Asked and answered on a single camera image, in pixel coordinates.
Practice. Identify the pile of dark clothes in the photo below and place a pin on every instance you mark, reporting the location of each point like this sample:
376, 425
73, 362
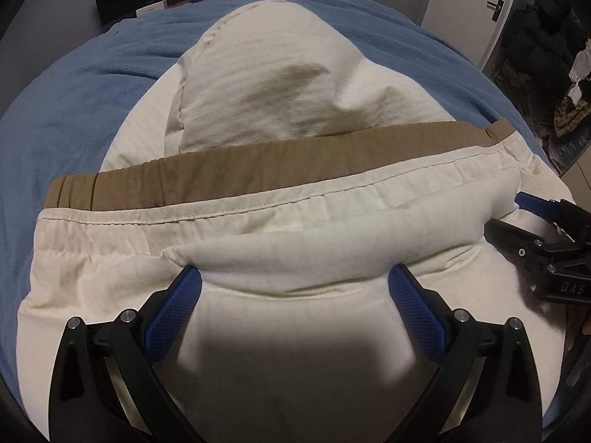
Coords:
545, 69

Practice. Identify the small white box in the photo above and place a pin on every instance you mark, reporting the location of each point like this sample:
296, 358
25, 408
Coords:
151, 8

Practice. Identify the white door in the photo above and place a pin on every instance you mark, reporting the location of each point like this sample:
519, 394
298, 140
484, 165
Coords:
466, 4

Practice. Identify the person's right hand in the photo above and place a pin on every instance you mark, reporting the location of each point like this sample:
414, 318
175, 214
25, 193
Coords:
579, 327

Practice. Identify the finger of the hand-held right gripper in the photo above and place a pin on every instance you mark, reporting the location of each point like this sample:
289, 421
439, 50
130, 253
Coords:
508, 235
531, 204

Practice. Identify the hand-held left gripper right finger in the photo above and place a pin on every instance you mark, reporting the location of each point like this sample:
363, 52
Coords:
415, 311

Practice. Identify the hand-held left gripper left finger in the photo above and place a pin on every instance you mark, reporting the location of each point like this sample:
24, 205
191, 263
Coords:
173, 314

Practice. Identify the blue fleece blanket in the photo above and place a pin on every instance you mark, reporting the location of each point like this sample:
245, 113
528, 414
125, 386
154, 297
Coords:
92, 78

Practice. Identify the cream hooded puffer jacket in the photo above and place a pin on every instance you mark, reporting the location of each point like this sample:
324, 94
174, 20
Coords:
300, 194

